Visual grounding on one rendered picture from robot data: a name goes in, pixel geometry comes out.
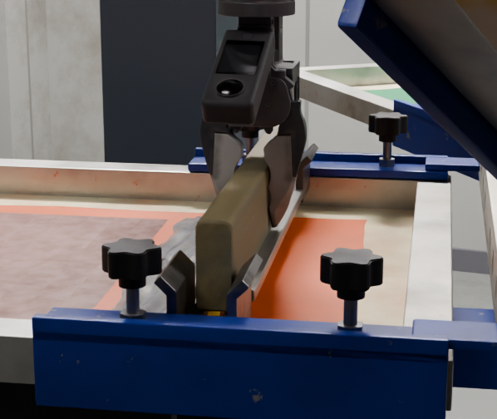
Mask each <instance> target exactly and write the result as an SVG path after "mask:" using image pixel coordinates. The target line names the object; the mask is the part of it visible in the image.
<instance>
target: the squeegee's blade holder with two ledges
mask: <svg viewBox="0 0 497 419"><path fill-rule="evenodd" d="M302 199H303V190H302V189H293V194H292V197H291V200H290V203H289V206H288V209H287V211H286V213H285V215H284V216H283V218H282V219H281V221H280V223H279V224H278V226H277V227H275V228H272V227H271V229H270V230H269V232H268V235H267V236H266V238H265V240H264V242H263V244H262V246H261V248H260V250H259V252H258V255H259V256H260V257H261V258H262V259H263V261H262V263H261V264H260V266H259V268H258V271H257V273H256V274H255V277H254V279H253V282H252V285H251V302H253V301H254V300H255V299H256V297H257V295H258V292H259V290H260V289H261V287H262V285H263V281H264V280H265V278H266V276H267V274H268V271H269V269H270V267H271V265H272V263H273V261H274V258H275V256H276V254H277V252H278V250H279V248H280V245H281V243H282V242H283V239H284V237H285V235H286V233H287V231H288V228H289V226H290V224H291V223H292V221H293V217H294V215H295V214H296V212H297V210H298V206H299V205H300V203H301V201H302Z"/></svg>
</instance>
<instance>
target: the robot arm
mask: <svg viewBox="0 0 497 419"><path fill-rule="evenodd" d="M293 14H295V0H219V15H223V16H230V17H239V25H238V29H237V30H227V31H226V32H225V34H224V38H223V40H222V42H221V45H220V48H219V52H218V55H217V57H216V59H215V62H214V66H213V69H212V72H211V74H210V76H209V80H208V83H207V86H206V88H205V91H204V94H203V97H202V100H201V107H202V113H203V118H202V121H201V126H200V140H201V145H202V149H203V152H204V158H205V161H206V164H207V167H208V171H209V173H210V176H211V180H212V183H213V186H214V190H215V194H216V195H217V196H218V194H219V193H220V191H221V190H222V189H223V188H224V187H225V185H226V184H227V183H228V181H229V180H230V178H231V177H232V176H233V174H234V173H235V171H236V170H237V166H238V162H239V161H240V159H241V158H242V157H243V154H244V143H243V142H242V141H241V140H240V139H239V138H238V137H237V136H236V135H235V134H234V133H239V131H240V130H241V129H242V127H243V126H249V127H263V129H264V131H265V132H266V134H271V133H272V132H273V127H274V126H278V125H279V126H278V134H277V135H276V136H275V137H274V138H273V139H272V140H270V141H269V142H268V143H267V144H266V146H265V147H264V148H263V154H264V160H265V162H266V163H267V164H268V167H269V169H270V172H271V180H270V183H269V185H268V189H269V191H270V193H271V197H272V200H271V205H270V206H269V207H268V213H269V218H270V221H271V225H272V228H275V227H277V226H278V224H279V223H280V221H281V219H282V218H283V216H284V215H285V213H286V211H287V209H288V206H289V203H290V200H291V197H292V194H293V188H294V186H295V182H296V179H297V176H298V168H299V166H300V162H301V159H302V156H303V152H304V148H305V145H306V140H307V125H306V121H305V119H304V117H303V114H302V110H301V105H302V101H301V100H299V95H300V60H284V59H283V17H284V16H290V15H293ZM293 87H294V98H293V93H292V88H293ZM229 126H231V127H229Z"/></svg>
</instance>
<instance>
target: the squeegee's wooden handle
mask: <svg viewBox="0 0 497 419"><path fill-rule="evenodd" d="M278 126H279V125H278ZM278 126H274V127H273V132H272V133H271V134H266V132H264V134H263V135H262V137H261V138H260V139H259V141H258V142H257V144H256V145H255V146H254V148H253V149H252V150H251V151H250V152H249V154H248V155H247V157H246V158H245V159H244V161H243V162H242V164H241V165H240V167H239V168H238V169H237V170H236V171H235V173H234V174H233V176H232V177H231V178H230V180H229V181H228V183H227V184H226V185H225V187H224V188H223V189H222V190H221V191H220V193H219V194H218V196H217V197H216V198H215V200H214V201H213V203H212V204H211V205H210V207H209V208H208V209H207V210H206V211H205V213H204V214H203V216H202V217H201V218H200V220H199V221H198V223H197V225H196V226H195V268H196V309H197V310H204V311H220V312H227V305H226V295H227V293H228V291H229V290H230V288H231V286H232V284H233V282H234V280H235V279H236V277H237V275H238V273H239V270H240V269H241V268H242V266H243V265H244V264H245V263H246V262H247V261H248V260H249V259H251V258H252V257H253V256H254V255H255V254H257V253H258V252H259V250H260V248H261V246H262V244H263V242H264V240H265V238H266V236H267V235H268V232H269V230H270V229H271V227H272V225H271V221H270V218H269V213H268V207H269V206H270V205H271V200H272V197H271V193H270V191H269V189H268V185H269V183H270V180H271V172H270V169H269V167H268V164H267V163H266V162H265V160H264V154H263V148H264V147H265V146H266V144H267V143H268V142H269V141H270V140H272V139H273V138H274V137H275V136H276V135H277V134H278Z"/></svg>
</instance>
